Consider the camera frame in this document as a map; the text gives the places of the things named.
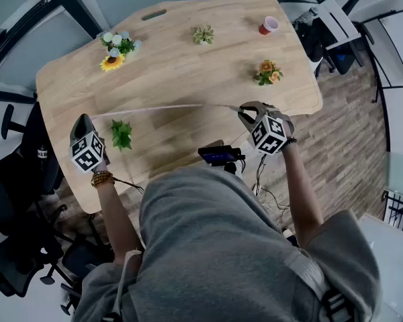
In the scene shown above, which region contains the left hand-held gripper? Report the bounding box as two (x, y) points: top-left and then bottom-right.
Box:
(69, 113), (111, 174)

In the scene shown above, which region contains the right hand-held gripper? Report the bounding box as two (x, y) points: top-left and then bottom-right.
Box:
(237, 101), (288, 156)

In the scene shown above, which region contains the round grey tape measure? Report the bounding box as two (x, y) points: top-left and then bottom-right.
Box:
(89, 103), (253, 119)

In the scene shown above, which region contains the person's right forearm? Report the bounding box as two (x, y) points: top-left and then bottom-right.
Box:
(281, 141), (325, 248)

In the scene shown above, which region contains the person's left forearm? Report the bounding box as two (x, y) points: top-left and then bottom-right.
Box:
(92, 161), (144, 265)

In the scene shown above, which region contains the person's right hand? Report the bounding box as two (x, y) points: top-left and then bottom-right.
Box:
(269, 107), (296, 148)

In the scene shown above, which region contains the green leafy artificial plant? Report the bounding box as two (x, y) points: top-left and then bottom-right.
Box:
(111, 119), (134, 152)

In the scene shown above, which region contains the orange flower potted plant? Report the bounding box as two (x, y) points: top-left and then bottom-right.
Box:
(254, 59), (285, 87)

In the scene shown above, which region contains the black office chair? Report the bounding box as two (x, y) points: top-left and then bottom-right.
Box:
(0, 152), (65, 298)
(40, 213), (116, 317)
(1, 102), (64, 196)

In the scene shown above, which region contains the black device with blue screen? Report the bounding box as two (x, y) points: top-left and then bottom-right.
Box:
(197, 144), (247, 176)

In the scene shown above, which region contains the sunflower and daisy bouquet pot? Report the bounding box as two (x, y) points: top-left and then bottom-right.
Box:
(99, 31), (144, 73)

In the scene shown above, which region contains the red cup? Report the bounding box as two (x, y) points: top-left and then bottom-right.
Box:
(258, 15), (281, 36)

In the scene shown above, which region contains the black backpack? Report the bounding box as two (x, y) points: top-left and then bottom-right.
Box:
(293, 16), (335, 74)

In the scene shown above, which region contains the pale green succulent pot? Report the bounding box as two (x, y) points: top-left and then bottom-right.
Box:
(191, 24), (216, 46)

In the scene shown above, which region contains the dark blue bag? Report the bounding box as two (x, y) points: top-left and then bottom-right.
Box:
(332, 45), (359, 75)

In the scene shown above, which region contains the clear water bottle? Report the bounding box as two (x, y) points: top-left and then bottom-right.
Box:
(298, 7), (320, 21)

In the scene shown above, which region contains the white chair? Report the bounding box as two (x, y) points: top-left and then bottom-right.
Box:
(317, 0), (364, 50)

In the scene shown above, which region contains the person's grey sweatshirt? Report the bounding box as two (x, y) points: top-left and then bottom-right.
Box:
(72, 164), (382, 322)

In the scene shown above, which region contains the white board on black stand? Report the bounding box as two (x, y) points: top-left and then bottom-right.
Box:
(358, 5), (403, 103)

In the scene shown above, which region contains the black cable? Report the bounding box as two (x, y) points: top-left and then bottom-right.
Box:
(241, 154), (292, 228)

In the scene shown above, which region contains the wooden bead bracelet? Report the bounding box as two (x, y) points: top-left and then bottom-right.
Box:
(90, 170), (145, 195)

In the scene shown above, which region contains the white cable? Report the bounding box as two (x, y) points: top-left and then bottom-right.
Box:
(254, 185), (290, 215)

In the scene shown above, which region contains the black window frame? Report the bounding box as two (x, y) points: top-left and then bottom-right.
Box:
(0, 0), (103, 80)

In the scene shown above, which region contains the grey harness strap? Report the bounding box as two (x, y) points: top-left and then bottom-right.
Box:
(102, 249), (144, 322)
(283, 250), (355, 322)

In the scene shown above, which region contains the black wire rack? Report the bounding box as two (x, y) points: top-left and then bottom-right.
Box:
(382, 189), (403, 237)

